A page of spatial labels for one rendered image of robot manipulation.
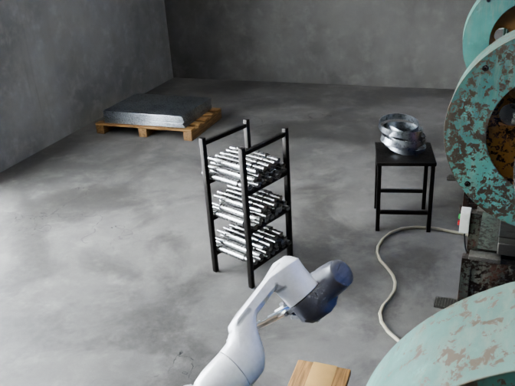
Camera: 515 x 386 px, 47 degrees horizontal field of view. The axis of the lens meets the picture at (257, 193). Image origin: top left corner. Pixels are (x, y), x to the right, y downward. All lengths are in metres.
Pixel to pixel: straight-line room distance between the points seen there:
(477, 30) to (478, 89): 1.72
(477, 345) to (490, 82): 1.73
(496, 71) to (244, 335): 1.45
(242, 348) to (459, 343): 0.72
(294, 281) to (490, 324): 0.76
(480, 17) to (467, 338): 3.43
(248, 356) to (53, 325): 2.50
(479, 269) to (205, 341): 1.51
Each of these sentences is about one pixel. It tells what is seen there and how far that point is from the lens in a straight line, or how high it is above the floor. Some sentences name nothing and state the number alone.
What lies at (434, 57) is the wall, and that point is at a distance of 7.86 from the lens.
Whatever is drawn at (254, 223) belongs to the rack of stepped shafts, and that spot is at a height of 0.43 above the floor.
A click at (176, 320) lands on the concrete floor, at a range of 3.62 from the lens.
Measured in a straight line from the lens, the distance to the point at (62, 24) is 6.98.
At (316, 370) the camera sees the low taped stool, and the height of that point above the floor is 0.33.
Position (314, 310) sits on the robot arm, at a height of 1.26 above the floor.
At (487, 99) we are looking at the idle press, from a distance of 2.45.
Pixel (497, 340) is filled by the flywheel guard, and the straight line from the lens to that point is 0.79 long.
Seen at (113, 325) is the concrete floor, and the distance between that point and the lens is 3.69.
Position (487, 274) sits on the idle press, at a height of 0.55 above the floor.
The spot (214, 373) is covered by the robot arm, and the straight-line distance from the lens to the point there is 1.42.
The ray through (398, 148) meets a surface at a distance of 4.22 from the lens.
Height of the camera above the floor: 2.16
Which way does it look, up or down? 25 degrees down
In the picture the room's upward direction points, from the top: 4 degrees counter-clockwise
